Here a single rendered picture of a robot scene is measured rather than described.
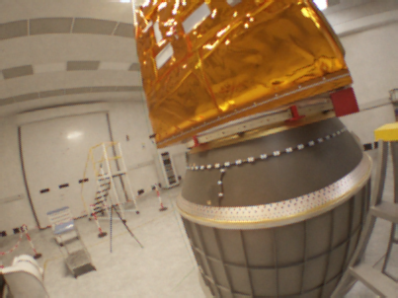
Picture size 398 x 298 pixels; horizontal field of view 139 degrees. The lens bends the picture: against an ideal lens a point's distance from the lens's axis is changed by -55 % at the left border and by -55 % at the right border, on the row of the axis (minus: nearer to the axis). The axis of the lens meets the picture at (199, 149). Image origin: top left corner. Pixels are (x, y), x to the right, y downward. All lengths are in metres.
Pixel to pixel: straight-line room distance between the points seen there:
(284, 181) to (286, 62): 0.66
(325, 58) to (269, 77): 0.35
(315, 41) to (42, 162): 8.55
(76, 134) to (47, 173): 2.26
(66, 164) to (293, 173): 8.01
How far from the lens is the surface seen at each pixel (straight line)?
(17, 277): 0.52
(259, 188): 0.96
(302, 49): 0.99
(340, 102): 1.01
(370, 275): 0.95
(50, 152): 8.28
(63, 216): 5.12
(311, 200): 0.97
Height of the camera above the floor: 1.63
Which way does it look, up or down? level
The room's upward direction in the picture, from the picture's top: 15 degrees counter-clockwise
